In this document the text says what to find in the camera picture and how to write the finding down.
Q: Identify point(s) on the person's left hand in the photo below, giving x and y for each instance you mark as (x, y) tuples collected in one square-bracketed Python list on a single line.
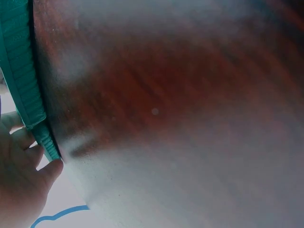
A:
[(16, 180)]

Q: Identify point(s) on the person's left fingers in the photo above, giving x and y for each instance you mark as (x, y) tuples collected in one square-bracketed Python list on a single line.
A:
[(48, 172)]

